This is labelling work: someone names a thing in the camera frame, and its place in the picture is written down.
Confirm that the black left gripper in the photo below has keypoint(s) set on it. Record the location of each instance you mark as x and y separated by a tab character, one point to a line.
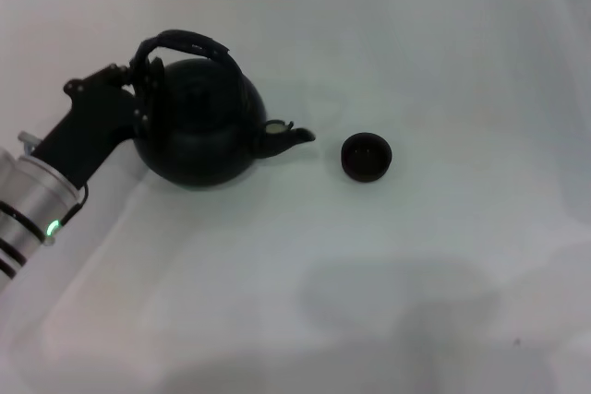
92	122

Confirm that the black round teapot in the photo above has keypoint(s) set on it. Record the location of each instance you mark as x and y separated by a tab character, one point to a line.
208	140

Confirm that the small dark teacup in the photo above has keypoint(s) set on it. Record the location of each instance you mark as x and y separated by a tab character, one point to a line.
366	158

